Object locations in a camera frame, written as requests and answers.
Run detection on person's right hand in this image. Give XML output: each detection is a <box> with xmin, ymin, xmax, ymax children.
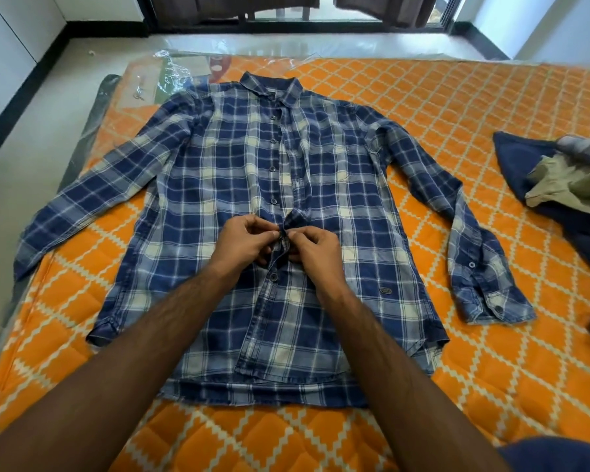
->
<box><xmin>283</xmin><ymin>225</ymin><xmax>349</xmax><ymax>292</ymax></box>

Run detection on person's left hand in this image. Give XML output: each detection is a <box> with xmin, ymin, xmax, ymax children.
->
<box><xmin>210</xmin><ymin>214</ymin><xmax>281</xmax><ymax>277</ymax></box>

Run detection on blue plaid button shirt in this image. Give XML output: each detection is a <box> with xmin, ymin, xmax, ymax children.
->
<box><xmin>14</xmin><ymin>71</ymin><xmax>538</xmax><ymax>408</ymax></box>

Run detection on person's left forearm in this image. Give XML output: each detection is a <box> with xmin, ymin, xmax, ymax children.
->
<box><xmin>0</xmin><ymin>263</ymin><xmax>238</xmax><ymax>472</ymax></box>

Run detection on person's right forearm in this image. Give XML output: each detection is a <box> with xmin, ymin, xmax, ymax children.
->
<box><xmin>319</xmin><ymin>281</ymin><xmax>511</xmax><ymax>472</ymax></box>

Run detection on clear plastic mattress wrap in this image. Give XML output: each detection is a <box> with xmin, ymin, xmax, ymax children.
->
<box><xmin>56</xmin><ymin>48</ymin><xmax>320</xmax><ymax>192</ymax></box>

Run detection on navy blue garment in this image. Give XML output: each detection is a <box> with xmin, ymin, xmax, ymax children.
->
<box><xmin>493</xmin><ymin>131</ymin><xmax>590</xmax><ymax>282</ymax></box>

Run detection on orange patterned quilted mattress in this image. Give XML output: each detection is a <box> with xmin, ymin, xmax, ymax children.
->
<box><xmin>0</xmin><ymin>54</ymin><xmax>590</xmax><ymax>472</ymax></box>

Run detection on beige garment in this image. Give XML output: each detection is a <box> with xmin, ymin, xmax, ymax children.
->
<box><xmin>524</xmin><ymin>153</ymin><xmax>590</xmax><ymax>215</ymax></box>

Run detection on grey plaid garment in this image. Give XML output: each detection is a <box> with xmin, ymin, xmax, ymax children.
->
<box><xmin>556</xmin><ymin>135</ymin><xmax>590</xmax><ymax>167</ymax></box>

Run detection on white wardrobe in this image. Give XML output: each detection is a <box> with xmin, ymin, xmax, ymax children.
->
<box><xmin>0</xmin><ymin>0</ymin><xmax>68</xmax><ymax>141</ymax></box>

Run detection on person's navy shorts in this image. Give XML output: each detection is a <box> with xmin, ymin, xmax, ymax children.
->
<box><xmin>497</xmin><ymin>436</ymin><xmax>590</xmax><ymax>472</ymax></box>

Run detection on black window frame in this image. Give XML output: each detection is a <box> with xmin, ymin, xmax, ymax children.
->
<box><xmin>135</xmin><ymin>0</ymin><xmax>465</xmax><ymax>35</ymax></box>

